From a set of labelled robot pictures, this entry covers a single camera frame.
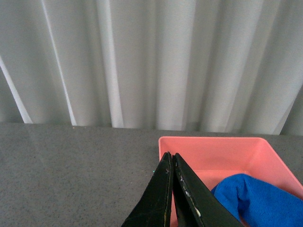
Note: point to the blue microfiber cloth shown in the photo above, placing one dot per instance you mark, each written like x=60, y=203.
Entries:
x=259, y=203

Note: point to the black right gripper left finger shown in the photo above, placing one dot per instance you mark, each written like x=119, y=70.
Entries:
x=154, y=207

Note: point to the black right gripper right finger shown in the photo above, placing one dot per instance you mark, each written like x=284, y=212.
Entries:
x=194, y=203

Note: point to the pink plastic bin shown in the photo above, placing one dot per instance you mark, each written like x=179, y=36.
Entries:
x=214, y=159

